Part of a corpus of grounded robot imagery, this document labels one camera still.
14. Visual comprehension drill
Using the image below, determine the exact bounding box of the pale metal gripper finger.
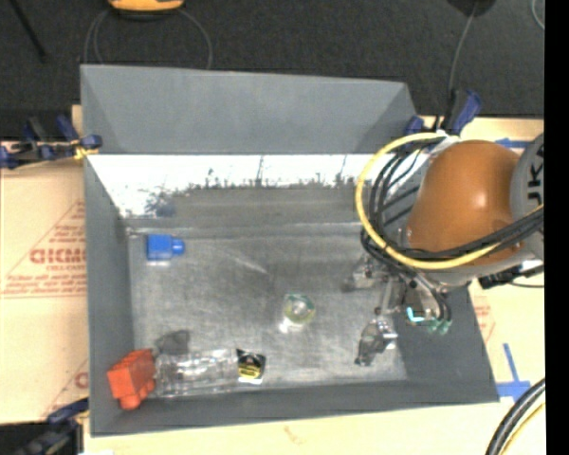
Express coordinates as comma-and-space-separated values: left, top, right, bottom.
354, 318, 399, 368
341, 259, 381, 294

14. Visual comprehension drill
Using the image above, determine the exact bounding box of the clear round glass thing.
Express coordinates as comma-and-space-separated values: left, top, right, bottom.
278, 292, 317, 335

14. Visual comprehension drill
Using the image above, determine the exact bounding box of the black and yellow packet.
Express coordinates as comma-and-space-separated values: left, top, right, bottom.
235, 347, 267, 386

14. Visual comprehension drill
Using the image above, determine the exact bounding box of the grey metal bin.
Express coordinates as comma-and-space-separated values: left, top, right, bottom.
79, 64, 501, 438

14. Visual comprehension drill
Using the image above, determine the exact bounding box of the clear plastic bottle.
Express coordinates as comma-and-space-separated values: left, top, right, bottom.
153, 347, 241, 398

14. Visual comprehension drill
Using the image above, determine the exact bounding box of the dark grey lump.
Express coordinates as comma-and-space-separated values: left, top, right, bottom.
155, 329, 192, 356

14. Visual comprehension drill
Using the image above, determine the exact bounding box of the blue toy block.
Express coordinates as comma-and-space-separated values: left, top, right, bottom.
145, 233, 187, 262

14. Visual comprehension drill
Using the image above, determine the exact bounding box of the red toy block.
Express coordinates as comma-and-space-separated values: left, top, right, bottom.
105, 347, 159, 412

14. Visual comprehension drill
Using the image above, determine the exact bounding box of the brown cardboard board red print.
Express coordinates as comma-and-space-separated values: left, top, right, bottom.
0, 141, 92, 427

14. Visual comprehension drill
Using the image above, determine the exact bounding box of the black cylinder on white bracket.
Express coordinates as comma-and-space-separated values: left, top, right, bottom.
477, 259, 545, 290

